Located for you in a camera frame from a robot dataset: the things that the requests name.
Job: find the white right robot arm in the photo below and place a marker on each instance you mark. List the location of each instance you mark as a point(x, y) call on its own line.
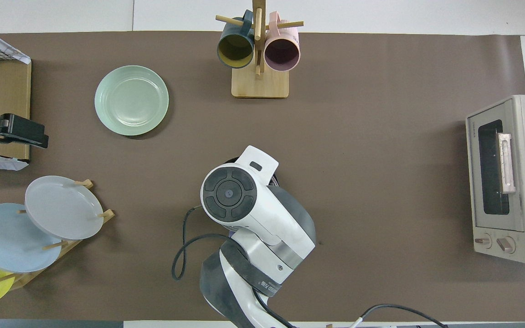
point(253, 228)

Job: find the grey plate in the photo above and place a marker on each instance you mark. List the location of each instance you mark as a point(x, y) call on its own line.
point(62, 207)

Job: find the green plate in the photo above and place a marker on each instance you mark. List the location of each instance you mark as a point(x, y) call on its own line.
point(130, 100)

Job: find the light blue plate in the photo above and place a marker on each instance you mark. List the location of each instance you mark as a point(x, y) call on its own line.
point(7, 241)

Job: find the wooden plate rack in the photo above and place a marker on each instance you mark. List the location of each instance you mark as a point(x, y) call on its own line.
point(107, 213)

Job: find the dark wooden shelf board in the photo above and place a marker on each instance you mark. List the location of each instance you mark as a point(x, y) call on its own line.
point(9, 91)

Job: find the dark teal mug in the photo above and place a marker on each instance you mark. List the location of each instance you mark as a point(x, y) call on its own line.
point(235, 48)

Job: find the wooden mug tree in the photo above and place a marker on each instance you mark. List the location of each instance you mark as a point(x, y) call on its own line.
point(260, 86)

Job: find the pink ribbed mug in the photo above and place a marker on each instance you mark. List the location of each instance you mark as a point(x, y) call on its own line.
point(282, 52)

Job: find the brown table mat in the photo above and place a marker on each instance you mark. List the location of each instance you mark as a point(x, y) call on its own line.
point(381, 159)

